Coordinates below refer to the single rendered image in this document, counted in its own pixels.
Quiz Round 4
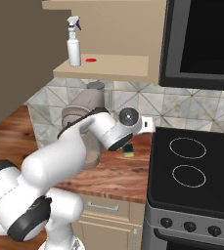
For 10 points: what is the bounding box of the open beige wall cabinet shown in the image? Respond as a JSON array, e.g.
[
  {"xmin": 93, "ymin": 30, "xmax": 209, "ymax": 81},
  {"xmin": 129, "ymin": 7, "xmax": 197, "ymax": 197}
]
[{"xmin": 41, "ymin": 0, "xmax": 167, "ymax": 84}]

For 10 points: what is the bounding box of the white spray bottle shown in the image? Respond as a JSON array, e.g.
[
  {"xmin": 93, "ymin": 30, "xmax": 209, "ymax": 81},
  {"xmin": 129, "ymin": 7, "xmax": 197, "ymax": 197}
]
[{"xmin": 66, "ymin": 16, "xmax": 82, "ymax": 67}]

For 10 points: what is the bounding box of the beige base cabinet door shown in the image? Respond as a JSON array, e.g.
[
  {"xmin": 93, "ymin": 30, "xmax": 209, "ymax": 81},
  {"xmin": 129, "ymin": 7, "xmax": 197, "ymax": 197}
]
[{"xmin": 71, "ymin": 220, "xmax": 135, "ymax": 250}]

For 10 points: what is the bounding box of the black and silver stove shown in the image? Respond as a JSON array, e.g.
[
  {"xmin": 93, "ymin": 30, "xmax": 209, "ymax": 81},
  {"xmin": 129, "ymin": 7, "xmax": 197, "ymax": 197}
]
[{"xmin": 141, "ymin": 126, "xmax": 224, "ymax": 250}]

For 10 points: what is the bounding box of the black microwave oven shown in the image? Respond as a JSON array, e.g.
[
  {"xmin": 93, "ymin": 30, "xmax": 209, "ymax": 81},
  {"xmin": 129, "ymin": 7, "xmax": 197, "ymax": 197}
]
[{"xmin": 158, "ymin": 0, "xmax": 224, "ymax": 93}]

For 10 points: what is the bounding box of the brown cabinet door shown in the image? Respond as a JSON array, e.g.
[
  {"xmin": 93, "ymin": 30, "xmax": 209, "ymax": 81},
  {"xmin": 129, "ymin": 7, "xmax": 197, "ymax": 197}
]
[{"xmin": 0, "ymin": 0, "xmax": 72, "ymax": 135}]

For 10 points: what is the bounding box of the yellow green sponge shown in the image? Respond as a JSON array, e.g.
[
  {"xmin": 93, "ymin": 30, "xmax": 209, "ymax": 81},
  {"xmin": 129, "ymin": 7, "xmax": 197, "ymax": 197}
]
[{"xmin": 122, "ymin": 144, "xmax": 135, "ymax": 158}]

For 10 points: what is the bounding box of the silver cabinet door handle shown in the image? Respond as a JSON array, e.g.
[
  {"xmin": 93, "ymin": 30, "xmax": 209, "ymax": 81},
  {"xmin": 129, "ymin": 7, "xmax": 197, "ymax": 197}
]
[{"xmin": 131, "ymin": 229, "xmax": 139, "ymax": 250}]

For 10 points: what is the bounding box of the silver drawer handle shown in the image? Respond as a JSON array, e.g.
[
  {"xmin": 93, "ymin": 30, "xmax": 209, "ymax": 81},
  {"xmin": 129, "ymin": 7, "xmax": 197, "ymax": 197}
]
[{"xmin": 86, "ymin": 200, "xmax": 119, "ymax": 213}]

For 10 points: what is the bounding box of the black stove knob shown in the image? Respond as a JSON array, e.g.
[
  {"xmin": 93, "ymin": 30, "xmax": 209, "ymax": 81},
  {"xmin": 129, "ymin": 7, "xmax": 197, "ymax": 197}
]
[
  {"xmin": 159, "ymin": 217, "xmax": 173, "ymax": 229},
  {"xmin": 183, "ymin": 221, "xmax": 198, "ymax": 233},
  {"xmin": 207, "ymin": 225, "xmax": 222, "ymax": 238}
]

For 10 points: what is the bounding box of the beige drawer front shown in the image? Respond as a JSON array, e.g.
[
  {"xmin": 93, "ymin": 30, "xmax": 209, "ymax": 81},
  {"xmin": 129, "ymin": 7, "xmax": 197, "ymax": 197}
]
[{"xmin": 79, "ymin": 193, "xmax": 131, "ymax": 223}]

